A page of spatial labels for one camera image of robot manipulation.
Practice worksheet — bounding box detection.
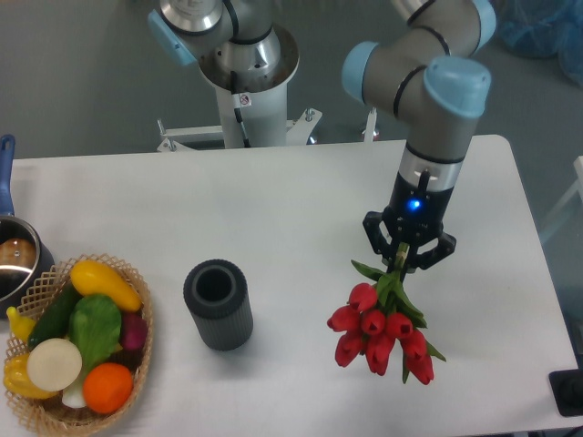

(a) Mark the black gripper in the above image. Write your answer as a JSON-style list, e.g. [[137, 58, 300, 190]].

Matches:
[[363, 170, 456, 273]]

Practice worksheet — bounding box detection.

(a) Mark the red tulip bouquet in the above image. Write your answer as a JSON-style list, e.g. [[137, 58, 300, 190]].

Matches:
[[327, 243, 445, 385]]

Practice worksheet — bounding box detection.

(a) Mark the dark grey ribbed vase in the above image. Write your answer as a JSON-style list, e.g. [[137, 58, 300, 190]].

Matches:
[[183, 259, 254, 351]]

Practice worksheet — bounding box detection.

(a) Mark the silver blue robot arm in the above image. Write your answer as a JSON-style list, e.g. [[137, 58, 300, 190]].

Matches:
[[148, 1, 496, 274]]

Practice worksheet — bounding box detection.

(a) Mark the black device at table edge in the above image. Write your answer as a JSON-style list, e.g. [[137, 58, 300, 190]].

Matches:
[[548, 369, 582, 417]]

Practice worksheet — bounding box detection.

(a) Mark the blue plastic bag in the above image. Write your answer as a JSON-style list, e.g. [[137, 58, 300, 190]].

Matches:
[[496, 1, 582, 86]]

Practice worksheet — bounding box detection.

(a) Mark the purple red onion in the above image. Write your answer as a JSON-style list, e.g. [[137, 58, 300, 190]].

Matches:
[[119, 313, 148, 351]]

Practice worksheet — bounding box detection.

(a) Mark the yellow squash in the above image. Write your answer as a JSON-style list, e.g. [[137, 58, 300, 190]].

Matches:
[[69, 259, 142, 312]]

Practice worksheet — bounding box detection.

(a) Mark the green lettuce leaf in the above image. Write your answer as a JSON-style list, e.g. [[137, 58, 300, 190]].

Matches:
[[68, 294, 122, 377]]

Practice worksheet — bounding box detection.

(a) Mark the orange fruit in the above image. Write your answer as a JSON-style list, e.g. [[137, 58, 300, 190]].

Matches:
[[82, 362, 133, 414]]

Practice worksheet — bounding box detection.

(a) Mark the woven wicker basket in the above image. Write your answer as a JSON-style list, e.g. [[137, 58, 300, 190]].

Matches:
[[4, 254, 154, 436]]

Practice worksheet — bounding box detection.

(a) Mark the green cucumber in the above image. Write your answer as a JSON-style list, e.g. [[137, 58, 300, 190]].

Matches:
[[27, 283, 82, 350]]

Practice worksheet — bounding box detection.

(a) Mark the white round onion slice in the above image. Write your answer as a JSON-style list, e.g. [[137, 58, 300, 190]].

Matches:
[[26, 338, 82, 391]]

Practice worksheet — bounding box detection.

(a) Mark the yellow bell pepper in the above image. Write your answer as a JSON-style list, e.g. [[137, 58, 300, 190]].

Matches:
[[4, 353, 58, 400]]

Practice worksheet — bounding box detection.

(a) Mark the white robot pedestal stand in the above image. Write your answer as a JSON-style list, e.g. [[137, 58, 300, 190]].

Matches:
[[157, 83, 322, 152]]

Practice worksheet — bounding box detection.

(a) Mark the blue handled saucepan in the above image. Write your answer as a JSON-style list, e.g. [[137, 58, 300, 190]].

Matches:
[[1, 134, 54, 320]]

